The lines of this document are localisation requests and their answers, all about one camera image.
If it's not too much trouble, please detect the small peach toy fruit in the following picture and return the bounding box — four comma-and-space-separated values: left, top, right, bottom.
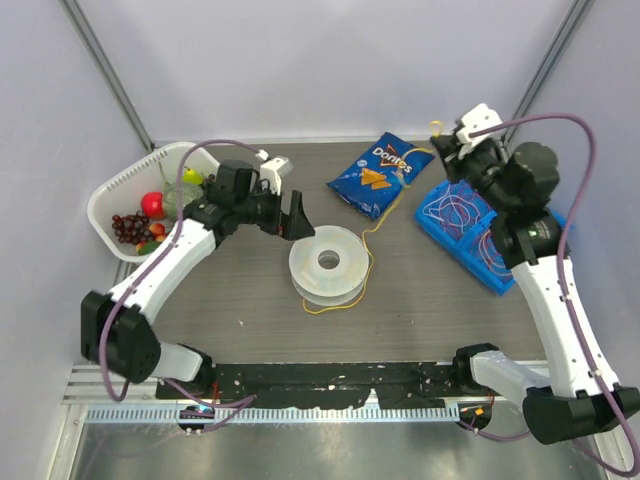
147, 223, 167, 243

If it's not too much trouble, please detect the yellow green toy pear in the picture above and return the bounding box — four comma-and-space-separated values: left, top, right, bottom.
182, 167, 205, 185

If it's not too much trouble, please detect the bundle of coloured wires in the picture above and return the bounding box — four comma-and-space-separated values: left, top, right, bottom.
424, 182, 516, 284

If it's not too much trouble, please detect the aluminium corner post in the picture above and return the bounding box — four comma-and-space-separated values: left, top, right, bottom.
60, 0, 155, 152
511, 0, 595, 119

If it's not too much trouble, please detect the blue plastic cable bin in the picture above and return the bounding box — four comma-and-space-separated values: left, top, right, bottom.
413, 179, 569, 298

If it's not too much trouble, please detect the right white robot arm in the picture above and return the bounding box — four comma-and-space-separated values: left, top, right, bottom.
431, 135, 639, 445

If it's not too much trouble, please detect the aluminium corner post left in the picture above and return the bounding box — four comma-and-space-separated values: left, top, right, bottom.
60, 0, 155, 152

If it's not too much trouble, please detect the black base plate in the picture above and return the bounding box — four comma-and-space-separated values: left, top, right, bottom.
155, 361, 513, 407

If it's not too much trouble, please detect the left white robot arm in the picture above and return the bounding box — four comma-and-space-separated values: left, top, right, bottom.
80, 157, 315, 399

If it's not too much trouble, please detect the purple toy grape bunch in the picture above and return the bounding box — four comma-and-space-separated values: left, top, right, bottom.
111, 211, 154, 245

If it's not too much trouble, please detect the white slotted cable duct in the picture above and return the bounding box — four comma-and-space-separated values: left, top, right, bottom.
85, 403, 459, 425

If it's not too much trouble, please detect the yellow cable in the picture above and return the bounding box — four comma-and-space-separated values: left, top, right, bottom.
301, 119, 446, 315

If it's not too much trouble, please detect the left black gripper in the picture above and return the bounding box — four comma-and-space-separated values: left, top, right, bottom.
235, 180, 315, 241

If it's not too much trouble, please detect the red toy apple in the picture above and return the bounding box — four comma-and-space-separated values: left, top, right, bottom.
140, 191, 165, 220

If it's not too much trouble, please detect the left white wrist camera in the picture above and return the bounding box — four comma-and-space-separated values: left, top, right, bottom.
259, 156, 293, 196

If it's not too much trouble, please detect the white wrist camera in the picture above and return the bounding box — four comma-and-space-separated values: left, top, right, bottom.
259, 156, 293, 196
453, 103, 502, 159

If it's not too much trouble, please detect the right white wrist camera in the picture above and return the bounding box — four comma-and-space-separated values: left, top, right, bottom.
453, 103, 502, 159

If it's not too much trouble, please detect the translucent white spool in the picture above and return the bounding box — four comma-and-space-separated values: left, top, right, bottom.
288, 225, 370, 307

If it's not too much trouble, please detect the blue Doritos chip bag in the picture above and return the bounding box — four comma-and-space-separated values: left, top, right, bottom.
327, 132, 435, 220

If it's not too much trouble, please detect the white plastic fruit basket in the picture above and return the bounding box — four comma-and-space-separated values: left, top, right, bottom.
87, 142, 193, 264

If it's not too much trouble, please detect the aluminium corner post right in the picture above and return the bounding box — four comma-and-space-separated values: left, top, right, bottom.
511, 0, 595, 119

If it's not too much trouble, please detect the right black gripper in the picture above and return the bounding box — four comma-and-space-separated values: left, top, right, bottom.
431, 135, 516, 215

